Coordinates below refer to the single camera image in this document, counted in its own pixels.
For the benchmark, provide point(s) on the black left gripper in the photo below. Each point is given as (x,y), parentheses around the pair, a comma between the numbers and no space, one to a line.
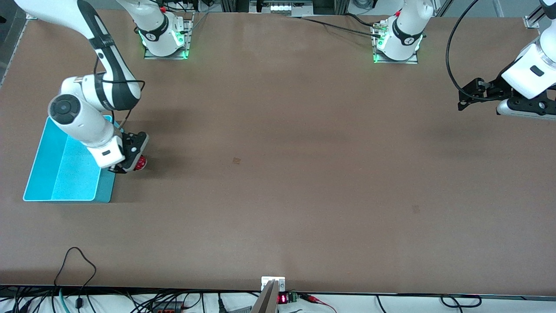
(495,89)

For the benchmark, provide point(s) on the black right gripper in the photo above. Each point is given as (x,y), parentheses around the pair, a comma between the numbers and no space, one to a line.
(118,169)

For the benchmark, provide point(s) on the red beetle toy car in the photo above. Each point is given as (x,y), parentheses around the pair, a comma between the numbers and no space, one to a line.
(140,164)

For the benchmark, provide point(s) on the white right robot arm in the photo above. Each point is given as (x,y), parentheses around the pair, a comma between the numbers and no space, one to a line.
(87,121)

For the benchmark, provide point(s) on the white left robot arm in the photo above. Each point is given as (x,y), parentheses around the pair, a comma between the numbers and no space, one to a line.
(402,39)

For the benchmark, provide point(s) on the blue plastic box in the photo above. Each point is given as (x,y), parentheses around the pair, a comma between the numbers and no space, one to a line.
(65,178)

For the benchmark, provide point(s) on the orange black power strip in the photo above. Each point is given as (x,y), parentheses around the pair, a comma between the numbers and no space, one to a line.
(167,306)

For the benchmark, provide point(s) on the small red digit display module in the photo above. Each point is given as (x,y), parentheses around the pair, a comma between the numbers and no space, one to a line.
(287,298)

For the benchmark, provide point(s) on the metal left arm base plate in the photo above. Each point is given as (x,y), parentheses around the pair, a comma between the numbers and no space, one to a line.
(412,61)

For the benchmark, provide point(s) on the aluminium frame corner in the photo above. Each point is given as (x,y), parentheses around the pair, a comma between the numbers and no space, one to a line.
(535,19)

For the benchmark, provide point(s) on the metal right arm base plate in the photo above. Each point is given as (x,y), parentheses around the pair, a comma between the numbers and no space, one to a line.
(184,43)

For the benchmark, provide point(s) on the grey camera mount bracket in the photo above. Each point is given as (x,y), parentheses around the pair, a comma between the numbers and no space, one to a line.
(270,295)

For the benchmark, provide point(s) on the aluminium frame with white light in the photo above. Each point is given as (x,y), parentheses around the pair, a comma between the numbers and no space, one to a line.
(281,7)

